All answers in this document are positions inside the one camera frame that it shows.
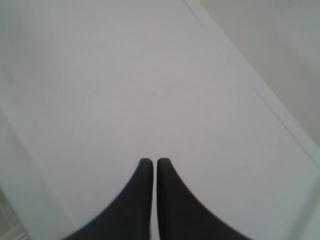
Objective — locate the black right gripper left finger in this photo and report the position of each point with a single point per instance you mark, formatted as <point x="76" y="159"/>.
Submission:
<point x="128" y="217"/>

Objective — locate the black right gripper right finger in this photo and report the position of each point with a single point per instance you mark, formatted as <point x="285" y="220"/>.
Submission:
<point x="180" y="215"/>

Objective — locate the white plastic drawer cabinet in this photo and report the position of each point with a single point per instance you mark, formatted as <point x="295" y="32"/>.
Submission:
<point x="90" y="87"/>

